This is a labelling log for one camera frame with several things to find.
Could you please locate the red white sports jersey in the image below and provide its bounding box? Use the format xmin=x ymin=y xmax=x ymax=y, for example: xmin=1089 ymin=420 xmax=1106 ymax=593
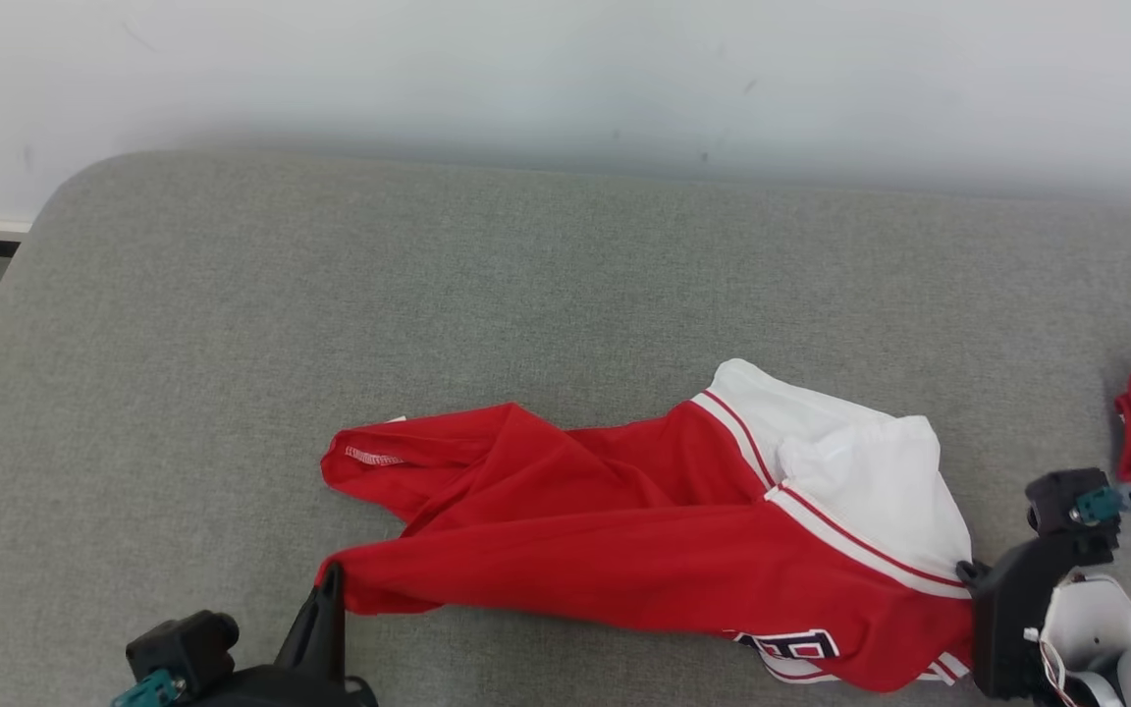
xmin=319 ymin=357 xmax=981 ymax=694

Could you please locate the white red wire bundle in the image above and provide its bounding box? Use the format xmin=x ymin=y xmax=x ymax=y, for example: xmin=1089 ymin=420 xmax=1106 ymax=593
xmin=1025 ymin=626 xmax=1082 ymax=707

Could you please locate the grey fabric sofa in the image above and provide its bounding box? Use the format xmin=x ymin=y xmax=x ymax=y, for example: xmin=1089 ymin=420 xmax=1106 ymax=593
xmin=0 ymin=149 xmax=1131 ymax=707

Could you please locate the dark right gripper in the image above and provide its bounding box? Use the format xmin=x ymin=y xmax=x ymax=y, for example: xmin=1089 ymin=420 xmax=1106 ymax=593
xmin=954 ymin=530 xmax=1118 ymax=702

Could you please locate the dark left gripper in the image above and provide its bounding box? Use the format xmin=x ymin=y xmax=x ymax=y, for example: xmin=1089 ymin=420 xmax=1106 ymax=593
xmin=194 ymin=560 xmax=382 ymax=707

